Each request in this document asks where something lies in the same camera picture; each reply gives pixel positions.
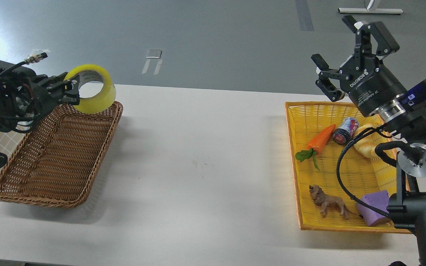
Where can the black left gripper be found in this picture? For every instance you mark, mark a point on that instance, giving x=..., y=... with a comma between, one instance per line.
x=45, y=93

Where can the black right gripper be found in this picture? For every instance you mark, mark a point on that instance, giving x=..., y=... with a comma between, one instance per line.
x=372, y=86

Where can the yellow tape roll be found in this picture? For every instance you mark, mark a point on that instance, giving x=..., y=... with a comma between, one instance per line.
x=91, y=73

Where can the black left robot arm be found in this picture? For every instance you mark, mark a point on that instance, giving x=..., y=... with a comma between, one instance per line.
x=26, y=97

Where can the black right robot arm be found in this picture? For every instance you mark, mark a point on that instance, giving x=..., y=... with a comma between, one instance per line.
x=406, y=116

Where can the white metal stand base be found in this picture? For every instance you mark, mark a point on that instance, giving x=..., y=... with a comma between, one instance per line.
x=371, y=7

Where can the brown wicker basket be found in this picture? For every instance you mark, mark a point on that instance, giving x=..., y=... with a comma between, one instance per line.
x=56, y=164

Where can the small soda can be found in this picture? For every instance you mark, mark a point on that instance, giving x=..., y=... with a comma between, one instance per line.
x=345, y=132

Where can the toy bread croissant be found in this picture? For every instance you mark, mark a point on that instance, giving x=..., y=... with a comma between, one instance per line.
x=367, y=145

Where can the orange toy carrot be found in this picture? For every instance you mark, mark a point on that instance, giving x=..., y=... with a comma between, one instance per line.
x=316, y=146

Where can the yellow plastic basket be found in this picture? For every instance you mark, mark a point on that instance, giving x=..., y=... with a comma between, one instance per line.
x=359, y=174

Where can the purple foam block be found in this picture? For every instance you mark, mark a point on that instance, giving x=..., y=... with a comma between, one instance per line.
x=378, y=200

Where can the brown toy lion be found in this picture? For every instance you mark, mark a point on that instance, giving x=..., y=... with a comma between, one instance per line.
x=324, y=201

